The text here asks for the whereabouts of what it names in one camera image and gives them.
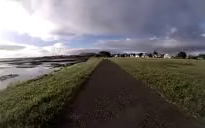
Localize green grass verge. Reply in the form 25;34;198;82
0;57;104;128

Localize tidal water and mudflats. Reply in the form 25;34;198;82
0;55;91;94

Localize row of distant houses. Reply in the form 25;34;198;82
111;52;173;60

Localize green grass field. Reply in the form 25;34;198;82
108;57;205;124

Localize dark asphalt path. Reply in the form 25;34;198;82
51;59;205;128

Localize row of distant trees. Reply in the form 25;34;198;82
79;50;205;61

